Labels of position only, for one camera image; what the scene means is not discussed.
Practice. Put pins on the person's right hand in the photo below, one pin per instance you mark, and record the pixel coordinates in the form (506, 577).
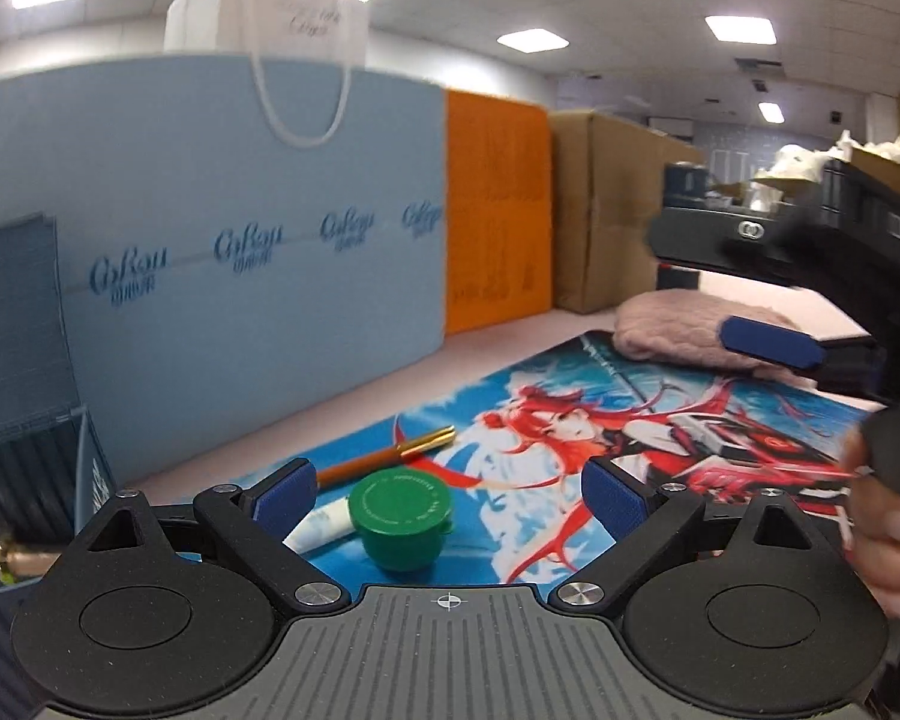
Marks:
(886, 540)

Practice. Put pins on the black crate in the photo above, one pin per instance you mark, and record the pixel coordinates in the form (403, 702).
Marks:
(877, 191)

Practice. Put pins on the ceiling air vent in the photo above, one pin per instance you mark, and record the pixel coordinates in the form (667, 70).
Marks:
(759, 66)

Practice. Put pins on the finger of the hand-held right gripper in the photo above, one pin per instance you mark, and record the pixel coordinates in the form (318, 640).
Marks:
(720, 240)
(769, 343)

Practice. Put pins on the green plastic capped container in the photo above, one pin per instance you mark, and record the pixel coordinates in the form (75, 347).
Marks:
(399, 521)

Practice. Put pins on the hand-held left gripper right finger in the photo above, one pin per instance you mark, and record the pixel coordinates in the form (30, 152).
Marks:
(609, 499)

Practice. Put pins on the pink knitted cloth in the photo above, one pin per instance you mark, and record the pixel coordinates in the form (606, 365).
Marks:
(682, 322)

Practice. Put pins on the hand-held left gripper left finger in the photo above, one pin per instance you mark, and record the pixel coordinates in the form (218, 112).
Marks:
(283, 496)

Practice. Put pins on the white tube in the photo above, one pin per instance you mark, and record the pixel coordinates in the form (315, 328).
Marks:
(322, 529)

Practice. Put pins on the bronze metal cylinder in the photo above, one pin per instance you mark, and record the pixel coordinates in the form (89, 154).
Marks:
(22, 553)

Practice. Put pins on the white paper bag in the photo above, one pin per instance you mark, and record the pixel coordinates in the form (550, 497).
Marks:
(285, 7)

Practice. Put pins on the brown cardboard box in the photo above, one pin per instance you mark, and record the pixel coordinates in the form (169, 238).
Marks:
(607, 202)

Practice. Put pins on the light blue printed carton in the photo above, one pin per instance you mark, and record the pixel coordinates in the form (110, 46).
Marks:
(232, 202)

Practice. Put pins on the orange pen with gold trim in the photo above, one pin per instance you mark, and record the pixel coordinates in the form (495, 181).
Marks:
(386, 455)

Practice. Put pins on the printed anime desk mat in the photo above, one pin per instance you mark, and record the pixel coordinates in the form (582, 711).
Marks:
(540, 427)

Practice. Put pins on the dark blue plastic storage box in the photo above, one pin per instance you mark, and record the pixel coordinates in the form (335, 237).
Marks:
(22, 360)

